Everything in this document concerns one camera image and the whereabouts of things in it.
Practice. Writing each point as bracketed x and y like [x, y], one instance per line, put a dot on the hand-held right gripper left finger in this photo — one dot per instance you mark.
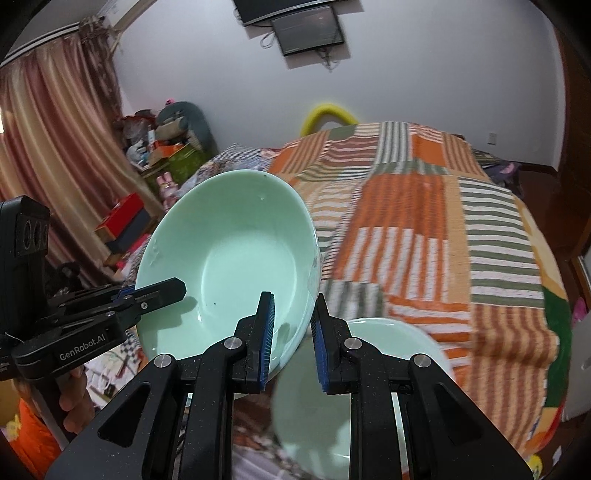
[267, 341]

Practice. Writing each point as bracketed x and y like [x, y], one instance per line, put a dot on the purple cloth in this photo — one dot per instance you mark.
[503, 171]

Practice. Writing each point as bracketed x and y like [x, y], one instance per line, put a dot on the yellow curved tube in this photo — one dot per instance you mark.
[328, 113]

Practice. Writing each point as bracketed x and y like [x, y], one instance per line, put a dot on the wooden door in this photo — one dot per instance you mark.
[575, 161]

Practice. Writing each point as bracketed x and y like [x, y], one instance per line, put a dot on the green plate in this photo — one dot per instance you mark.
[314, 429]

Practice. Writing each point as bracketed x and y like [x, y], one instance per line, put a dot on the white plate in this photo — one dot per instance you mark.
[431, 347]

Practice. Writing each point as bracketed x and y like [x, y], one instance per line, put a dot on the green bowl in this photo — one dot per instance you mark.
[240, 258]

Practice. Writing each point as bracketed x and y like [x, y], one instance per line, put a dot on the pink bunny toy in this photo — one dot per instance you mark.
[168, 187]

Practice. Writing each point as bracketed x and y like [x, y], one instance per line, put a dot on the wall outlet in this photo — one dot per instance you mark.
[493, 138]

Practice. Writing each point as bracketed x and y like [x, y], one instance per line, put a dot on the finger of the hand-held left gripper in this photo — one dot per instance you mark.
[123, 293]
[161, 293]

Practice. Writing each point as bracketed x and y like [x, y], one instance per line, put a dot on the red box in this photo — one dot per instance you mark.
[122, 214]

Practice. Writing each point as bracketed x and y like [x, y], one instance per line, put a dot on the dark blue box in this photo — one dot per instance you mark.
[136, 230]

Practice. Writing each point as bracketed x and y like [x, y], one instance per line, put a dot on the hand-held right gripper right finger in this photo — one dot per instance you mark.
[321, 346]

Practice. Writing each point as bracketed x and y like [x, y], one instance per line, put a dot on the striped patchwork blanket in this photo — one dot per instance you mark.
[438, 240]

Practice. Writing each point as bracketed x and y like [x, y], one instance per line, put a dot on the large black wall monitor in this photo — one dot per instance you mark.
[286, 9]

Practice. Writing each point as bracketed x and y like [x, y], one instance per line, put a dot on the person's left hand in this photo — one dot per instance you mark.
[76, 401]

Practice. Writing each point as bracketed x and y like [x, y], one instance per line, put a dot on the small black wall screen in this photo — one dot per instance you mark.
[307, 30]

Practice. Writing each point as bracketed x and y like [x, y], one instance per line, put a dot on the grey plush toy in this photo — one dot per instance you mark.
[194, 120]

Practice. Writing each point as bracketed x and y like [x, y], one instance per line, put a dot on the striped pink curtain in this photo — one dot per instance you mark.
[55, 138]

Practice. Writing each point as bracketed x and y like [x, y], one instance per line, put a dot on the green box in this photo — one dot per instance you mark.
[178, 164]

